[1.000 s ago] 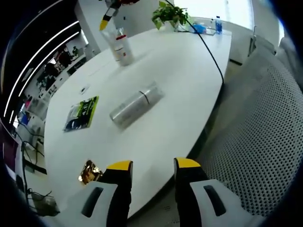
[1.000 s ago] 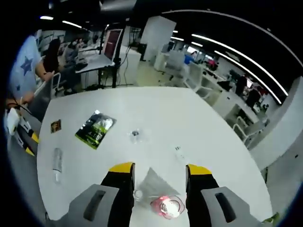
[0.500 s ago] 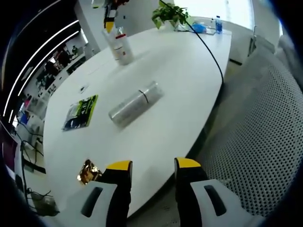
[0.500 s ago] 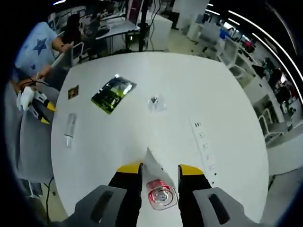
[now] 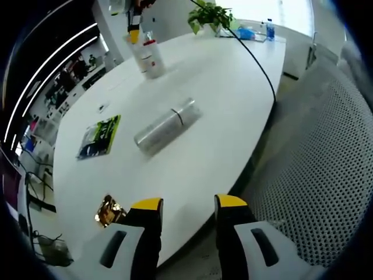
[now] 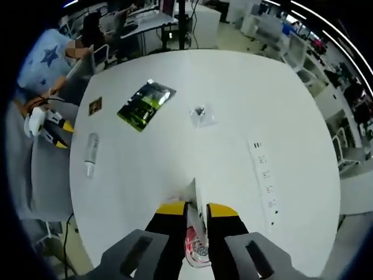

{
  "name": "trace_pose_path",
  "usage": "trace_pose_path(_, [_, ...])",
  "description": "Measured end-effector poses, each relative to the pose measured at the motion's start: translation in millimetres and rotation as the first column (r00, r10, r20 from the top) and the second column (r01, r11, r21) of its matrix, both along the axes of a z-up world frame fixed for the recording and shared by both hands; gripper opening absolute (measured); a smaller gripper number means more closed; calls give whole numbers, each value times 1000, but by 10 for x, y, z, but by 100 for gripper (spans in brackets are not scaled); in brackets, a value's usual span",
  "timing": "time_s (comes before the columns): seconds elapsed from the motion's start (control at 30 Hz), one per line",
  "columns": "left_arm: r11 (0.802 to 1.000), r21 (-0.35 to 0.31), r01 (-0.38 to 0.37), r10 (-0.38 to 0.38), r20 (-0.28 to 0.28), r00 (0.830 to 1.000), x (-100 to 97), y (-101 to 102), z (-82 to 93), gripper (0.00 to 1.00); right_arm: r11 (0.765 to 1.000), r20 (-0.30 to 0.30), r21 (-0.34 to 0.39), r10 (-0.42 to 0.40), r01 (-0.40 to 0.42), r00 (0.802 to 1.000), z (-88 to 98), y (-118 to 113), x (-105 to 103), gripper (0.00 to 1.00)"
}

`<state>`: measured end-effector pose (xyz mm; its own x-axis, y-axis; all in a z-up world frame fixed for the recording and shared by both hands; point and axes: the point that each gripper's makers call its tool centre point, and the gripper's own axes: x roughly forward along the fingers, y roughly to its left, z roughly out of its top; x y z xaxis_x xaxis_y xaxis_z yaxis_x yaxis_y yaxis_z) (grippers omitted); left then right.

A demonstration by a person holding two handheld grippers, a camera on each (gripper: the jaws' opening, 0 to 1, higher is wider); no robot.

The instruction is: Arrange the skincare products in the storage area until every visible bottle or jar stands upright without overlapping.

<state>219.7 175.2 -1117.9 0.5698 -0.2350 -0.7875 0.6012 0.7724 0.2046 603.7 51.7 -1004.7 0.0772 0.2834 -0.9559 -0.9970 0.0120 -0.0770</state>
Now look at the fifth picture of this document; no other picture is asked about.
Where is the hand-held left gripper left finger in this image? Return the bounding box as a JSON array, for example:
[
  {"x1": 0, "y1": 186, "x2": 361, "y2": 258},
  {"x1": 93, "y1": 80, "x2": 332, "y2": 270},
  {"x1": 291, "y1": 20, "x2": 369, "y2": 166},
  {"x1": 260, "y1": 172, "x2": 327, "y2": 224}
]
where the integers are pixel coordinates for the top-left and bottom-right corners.
[{"x1": 87, "y1": 197, "x2": 164, "y2": 280}]

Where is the blue tissue pack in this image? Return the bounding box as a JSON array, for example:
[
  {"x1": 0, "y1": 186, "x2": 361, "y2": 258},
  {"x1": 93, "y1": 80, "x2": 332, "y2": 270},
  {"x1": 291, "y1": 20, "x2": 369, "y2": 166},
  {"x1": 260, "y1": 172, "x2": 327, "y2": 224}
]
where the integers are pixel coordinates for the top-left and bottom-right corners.
[{"x1": 235, "y1": 26, "x2": 257, "y2": 41}]

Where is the gold foil skincare sachet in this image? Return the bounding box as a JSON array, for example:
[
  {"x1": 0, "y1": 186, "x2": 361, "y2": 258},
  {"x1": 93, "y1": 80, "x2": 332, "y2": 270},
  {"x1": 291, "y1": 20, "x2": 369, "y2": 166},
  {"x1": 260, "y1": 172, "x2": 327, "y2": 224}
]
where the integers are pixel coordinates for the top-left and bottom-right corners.
[{"x1": 93, "y1": 194, "x2": 128, "y2": 229}]

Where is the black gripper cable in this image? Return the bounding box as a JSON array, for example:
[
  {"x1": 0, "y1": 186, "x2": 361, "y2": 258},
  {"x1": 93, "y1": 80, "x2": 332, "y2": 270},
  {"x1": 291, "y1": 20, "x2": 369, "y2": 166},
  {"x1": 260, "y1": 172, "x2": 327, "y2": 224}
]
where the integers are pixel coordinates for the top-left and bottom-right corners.
[{"x1": 191, "y1": 0, "x2": 278, "y2": 103}]

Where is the green black skincare sachet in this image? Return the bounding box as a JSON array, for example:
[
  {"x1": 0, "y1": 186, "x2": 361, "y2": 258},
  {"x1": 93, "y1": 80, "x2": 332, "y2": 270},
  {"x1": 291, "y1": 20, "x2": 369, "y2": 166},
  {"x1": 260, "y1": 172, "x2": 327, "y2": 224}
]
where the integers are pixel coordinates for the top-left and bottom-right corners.
[{"x1": 76, "y1": 114, "x2": 122, "y2": 160}]

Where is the ceiling light strip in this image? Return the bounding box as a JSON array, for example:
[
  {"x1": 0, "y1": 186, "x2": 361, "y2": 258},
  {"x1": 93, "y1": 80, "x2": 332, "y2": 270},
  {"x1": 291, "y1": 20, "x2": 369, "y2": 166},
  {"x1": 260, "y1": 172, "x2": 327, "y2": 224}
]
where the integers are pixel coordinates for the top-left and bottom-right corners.
[
  {"x1": 11, "y1": 36, "x2": 98, "y2": 149},
  {"x1": 4, "y1": 22, "x2": 98, "y2": 141}
]

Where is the black leg standing desk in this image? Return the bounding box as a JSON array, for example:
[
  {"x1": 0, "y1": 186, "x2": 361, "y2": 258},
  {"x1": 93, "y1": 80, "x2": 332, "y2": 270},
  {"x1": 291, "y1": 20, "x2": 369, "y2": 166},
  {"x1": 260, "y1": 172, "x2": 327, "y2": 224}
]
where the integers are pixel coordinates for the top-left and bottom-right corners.
[{"x1": 16, "y1": 170, "x2": 57, "y2": 234}]

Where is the blue label water bottle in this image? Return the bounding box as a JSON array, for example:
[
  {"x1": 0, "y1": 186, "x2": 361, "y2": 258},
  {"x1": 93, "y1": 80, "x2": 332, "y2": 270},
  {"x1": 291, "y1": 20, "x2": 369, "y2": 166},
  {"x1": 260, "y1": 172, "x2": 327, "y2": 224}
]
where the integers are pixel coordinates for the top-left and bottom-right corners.
[{"x1": 265, "y1": 18, "x2": 276, "y2": 42}]

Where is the potted green plant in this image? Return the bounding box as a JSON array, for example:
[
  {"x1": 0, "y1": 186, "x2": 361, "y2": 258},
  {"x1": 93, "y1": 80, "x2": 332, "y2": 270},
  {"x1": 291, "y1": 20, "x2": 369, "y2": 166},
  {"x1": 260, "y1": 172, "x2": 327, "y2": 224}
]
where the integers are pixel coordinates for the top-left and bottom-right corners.
[{"x1": 188, "y1": 1, "x2": 234, "y2": 36}]

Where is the white low cabinet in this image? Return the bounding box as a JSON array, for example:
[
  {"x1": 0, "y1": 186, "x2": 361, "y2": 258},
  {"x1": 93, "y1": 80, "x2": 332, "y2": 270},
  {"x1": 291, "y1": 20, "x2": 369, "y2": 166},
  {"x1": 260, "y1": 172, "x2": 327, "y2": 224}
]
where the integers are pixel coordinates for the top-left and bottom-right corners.
[{"x1": 281, "y1": 27, "x2": 317, "y2": 80}]

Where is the grey mesh office chair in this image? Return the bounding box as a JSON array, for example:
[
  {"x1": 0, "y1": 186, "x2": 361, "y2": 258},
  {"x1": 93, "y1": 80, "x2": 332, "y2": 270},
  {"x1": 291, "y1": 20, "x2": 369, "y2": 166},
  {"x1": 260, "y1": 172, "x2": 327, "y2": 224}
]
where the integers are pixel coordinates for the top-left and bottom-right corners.
[{"x1": 241, "y1": 40, "x2": 373, "y2": 268}]

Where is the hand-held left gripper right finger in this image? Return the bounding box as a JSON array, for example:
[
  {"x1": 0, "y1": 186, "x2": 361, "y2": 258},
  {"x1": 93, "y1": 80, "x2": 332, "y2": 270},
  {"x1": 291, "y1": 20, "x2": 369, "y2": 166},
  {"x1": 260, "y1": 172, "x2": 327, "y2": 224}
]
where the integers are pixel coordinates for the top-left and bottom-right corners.
[{"x1": 214, "y1": 194, "x2": 295, "y2": 280}]

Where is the purple screen monitor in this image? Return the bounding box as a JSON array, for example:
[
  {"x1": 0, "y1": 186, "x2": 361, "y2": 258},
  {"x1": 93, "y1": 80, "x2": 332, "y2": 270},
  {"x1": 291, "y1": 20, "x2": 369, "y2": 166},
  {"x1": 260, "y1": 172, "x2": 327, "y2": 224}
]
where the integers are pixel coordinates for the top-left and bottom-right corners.
[{"x1": 0, "y1": 162, "x2": 23, "y2": 211}]

